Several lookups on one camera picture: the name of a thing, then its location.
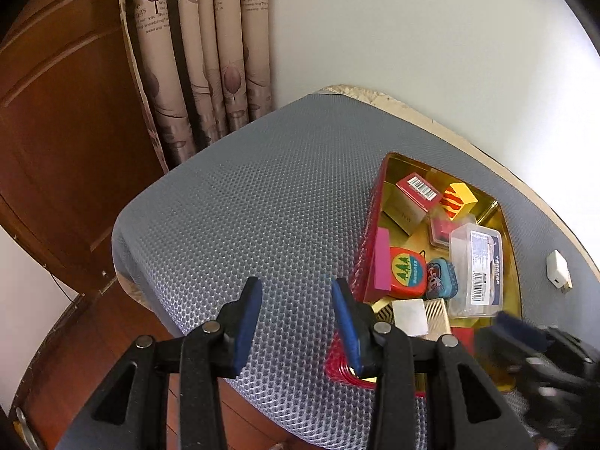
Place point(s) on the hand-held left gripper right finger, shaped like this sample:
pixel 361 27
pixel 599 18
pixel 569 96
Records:
pixel 347 333

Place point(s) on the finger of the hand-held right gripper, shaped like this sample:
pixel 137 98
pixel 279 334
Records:
pixel 515 327

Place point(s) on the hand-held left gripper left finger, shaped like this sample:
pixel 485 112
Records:
pixel 246 333

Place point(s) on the red block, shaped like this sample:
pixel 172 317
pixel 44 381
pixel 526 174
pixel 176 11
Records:
pixel 464 340

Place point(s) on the white cube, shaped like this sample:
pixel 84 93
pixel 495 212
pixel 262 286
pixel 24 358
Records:
pixel 410 316

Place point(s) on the pink block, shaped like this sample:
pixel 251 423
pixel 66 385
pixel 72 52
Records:
pixel 382 258

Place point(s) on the red tape measure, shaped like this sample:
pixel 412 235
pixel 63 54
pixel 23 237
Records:
pixel 407 272

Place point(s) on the blue patterned small tin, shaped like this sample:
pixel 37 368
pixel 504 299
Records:
pixel 440 279

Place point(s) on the red and gold tin box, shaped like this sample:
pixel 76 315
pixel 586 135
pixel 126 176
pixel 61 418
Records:
pixel 370 243

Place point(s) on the small red clear case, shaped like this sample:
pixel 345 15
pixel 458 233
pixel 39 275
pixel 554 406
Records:
pixel 443 233

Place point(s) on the yellow block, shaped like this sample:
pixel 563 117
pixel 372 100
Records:
pixel 457 199

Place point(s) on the clear plastic box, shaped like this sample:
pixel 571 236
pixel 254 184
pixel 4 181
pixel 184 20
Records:
pixel 478 267

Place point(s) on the white charger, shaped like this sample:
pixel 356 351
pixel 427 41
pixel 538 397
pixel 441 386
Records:
pixel 558 269

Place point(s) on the grey mesh mat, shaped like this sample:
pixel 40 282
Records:
pixel 258 197

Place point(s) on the red box with barcode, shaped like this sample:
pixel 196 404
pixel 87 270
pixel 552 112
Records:
pixel 417 192

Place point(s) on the brown wooden door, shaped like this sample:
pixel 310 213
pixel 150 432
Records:
pixel 61 150

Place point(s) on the beige leaf print curtain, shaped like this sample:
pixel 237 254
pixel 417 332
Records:
pixel 201 56

